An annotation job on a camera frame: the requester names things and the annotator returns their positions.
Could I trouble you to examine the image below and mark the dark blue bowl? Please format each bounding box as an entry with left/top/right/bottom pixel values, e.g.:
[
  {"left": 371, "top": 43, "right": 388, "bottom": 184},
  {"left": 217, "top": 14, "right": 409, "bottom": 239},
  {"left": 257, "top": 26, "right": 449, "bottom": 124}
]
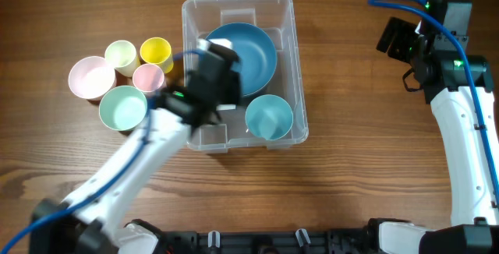
[{"left": 206, "top": 23, "right": 278, "bottom": 97}]

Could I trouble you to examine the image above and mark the light blue bowl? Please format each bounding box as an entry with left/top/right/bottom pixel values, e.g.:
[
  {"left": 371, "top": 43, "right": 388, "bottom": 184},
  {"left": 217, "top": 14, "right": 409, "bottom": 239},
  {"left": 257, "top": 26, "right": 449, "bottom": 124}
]
[{"left": 245, "top": 94, "right": 294, "bottom": 141}]

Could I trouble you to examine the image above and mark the mint green bowl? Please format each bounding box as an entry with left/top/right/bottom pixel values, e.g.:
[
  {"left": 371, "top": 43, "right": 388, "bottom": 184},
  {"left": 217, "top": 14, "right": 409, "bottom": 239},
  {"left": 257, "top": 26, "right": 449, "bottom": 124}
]
[{"left": 99, "top": 86, "right": 147, "bottom": 132}]

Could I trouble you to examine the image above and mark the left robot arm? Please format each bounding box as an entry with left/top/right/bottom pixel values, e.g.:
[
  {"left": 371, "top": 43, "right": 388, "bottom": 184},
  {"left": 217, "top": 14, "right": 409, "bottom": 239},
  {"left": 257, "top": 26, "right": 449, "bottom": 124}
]
[{"left": 22, "top": 39, "right": 241, "bottom": 253}]

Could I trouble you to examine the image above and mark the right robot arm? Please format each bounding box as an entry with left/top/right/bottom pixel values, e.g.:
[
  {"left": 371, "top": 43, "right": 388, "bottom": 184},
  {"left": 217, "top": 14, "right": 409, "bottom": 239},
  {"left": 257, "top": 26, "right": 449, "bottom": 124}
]
[{"left": 369, "top": 17, "right": 498, "bottom": 253}]

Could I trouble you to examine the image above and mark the clear plastic storage container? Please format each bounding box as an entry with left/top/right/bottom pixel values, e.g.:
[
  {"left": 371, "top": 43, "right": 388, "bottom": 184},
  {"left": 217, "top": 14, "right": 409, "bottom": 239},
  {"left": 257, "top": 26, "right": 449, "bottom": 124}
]
[{"left": 182, "top": 0, "right": 309, "bottom": 153}]

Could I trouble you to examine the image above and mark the yellow cup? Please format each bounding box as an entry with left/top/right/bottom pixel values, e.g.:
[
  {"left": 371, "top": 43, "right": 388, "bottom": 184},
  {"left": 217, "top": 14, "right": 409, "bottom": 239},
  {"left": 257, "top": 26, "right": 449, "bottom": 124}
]
[{"left": 140, "top": 37, "right": 174, "bottom": 73}]

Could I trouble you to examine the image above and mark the pink cup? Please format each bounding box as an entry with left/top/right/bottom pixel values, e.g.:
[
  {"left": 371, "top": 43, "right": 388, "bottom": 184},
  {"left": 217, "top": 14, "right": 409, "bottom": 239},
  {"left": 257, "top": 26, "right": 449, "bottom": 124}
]
[{"left": 132, "top": 63, "right": 166, "bottom": 96}]

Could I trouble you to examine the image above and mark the cream cup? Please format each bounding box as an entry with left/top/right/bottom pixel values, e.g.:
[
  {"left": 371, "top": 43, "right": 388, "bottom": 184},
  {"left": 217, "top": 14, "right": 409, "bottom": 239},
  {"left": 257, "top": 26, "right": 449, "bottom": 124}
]
[{"left": 104, "top": 40, "right": 140, "bottom": 77}]

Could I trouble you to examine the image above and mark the pink bowl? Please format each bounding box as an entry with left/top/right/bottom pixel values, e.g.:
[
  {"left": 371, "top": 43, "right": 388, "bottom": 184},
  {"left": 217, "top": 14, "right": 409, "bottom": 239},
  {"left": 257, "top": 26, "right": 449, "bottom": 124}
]
[{"left": 68, "top": 56, "right": 116, "bottom": 101}]

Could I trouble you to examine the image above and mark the right blue cable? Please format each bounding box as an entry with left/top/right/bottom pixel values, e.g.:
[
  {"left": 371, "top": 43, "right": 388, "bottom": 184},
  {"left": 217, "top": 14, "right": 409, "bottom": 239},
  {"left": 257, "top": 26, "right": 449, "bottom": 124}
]
[{"left": 367, "top": 0, "right": 499, "bottom": 200}]

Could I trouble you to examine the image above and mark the blue cable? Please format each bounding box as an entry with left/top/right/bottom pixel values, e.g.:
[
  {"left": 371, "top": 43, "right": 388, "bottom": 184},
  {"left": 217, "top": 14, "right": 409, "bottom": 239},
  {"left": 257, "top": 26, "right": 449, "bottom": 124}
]
[
  {"left": 0, "top": 49, "right": 207, "bottom": 254},
  {"left": 367, "top": 0, "right": 499, "bottom": 200}
]

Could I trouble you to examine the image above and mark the left blue cable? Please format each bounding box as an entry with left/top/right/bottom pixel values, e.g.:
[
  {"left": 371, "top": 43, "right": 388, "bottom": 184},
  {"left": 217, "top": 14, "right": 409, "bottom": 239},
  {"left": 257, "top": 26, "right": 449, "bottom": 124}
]
[{"left": 0, "top": 49, "right": 207, "bottom": 254}]

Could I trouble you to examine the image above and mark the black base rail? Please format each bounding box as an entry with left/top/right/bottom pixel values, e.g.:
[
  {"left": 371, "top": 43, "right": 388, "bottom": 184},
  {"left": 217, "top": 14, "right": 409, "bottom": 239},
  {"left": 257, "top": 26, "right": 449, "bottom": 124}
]
[{"left": 155, "top": 228, "right": 375, "bottom": 254}]

